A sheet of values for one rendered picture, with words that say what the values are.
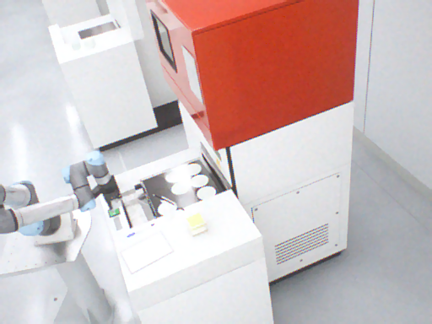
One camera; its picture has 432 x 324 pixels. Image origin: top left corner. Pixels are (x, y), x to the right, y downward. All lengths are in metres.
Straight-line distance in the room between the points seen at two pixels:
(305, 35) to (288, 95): 0.28
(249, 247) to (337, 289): 1.10
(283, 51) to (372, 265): 1.68
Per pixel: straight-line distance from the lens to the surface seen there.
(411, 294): 3.10
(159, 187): 2.49
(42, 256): 2.52
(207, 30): 1.83
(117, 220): 2.31
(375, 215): 3.47
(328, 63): 2.17
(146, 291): 2.03
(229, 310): 2.37
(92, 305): 2.99
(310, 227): 2.79
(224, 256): 2.05
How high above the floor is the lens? 2.53
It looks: 39 degrees down
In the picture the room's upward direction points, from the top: 11 degrees counter-clockwise
